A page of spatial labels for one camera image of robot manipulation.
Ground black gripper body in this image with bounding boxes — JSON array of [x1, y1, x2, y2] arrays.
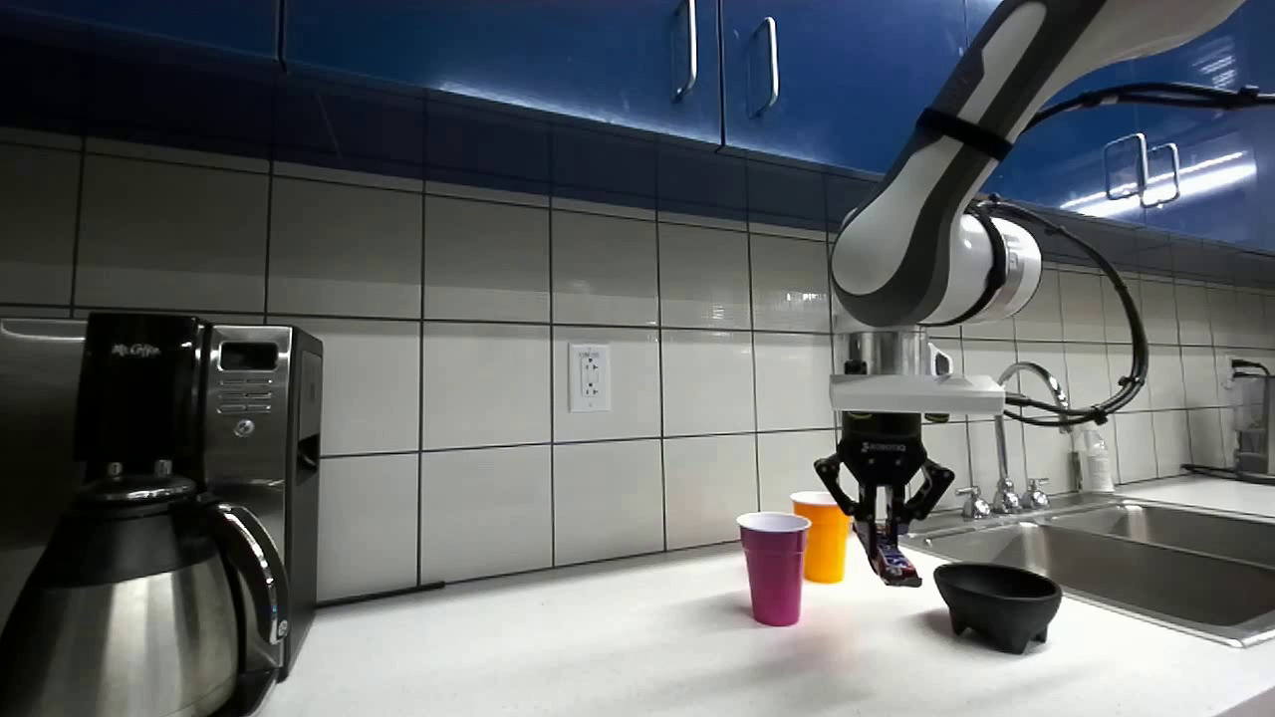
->
[[838, 415, 927, 522]]

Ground black bowl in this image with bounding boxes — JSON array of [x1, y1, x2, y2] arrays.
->
[[931, 557, 1069, 657]]

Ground orange plastic cup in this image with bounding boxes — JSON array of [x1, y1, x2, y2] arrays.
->
[[789, 491, 855, 584]]

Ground purple plastic cup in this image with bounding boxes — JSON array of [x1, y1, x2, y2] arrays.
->
[[734, 508, 813, 629]]

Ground chrome sink faucet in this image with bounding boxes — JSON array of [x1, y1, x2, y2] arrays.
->
[[992, 360, 1085, 514]]

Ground clear soap bottle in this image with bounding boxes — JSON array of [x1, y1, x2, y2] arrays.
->
[[1070, 417, 1122, 502]]

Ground stainless steel double sink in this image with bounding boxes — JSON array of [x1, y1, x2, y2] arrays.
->
[[914, 498, 1275, 649]]

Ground grey countertop appliance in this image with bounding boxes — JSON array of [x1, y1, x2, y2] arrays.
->
[[1226, 354, 1275, 487]]

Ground blue upper cabinets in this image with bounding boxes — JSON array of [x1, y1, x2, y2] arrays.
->
[[0, 0, 1275, 253]]

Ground black steel coffee maker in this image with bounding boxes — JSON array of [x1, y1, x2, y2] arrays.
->
[[72, 312, 327, 642]]

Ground stainless steel coffee carafe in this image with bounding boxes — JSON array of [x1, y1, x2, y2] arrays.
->
[[0, 472, 293, 717]]

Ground blurry grey metal object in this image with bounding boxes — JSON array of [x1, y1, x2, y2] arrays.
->
[[0, 316, 86, 600]]

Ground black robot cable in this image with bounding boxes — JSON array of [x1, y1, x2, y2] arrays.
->
[[980, 77, 1275, 430]]

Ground white wall power outlet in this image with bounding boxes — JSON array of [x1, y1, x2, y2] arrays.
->
[[567, 340, 619, 417]]

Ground black strap on arm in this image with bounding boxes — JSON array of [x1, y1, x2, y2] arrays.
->
[[914, 106, 1021, 163]]

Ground silver cabinet door handle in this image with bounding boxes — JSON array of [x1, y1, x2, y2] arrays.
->
[[758, 10, 789, 118], [1146, 134, 1189, 215], [675, 0, 705, 103], [1104, 127, 1155, 212]]

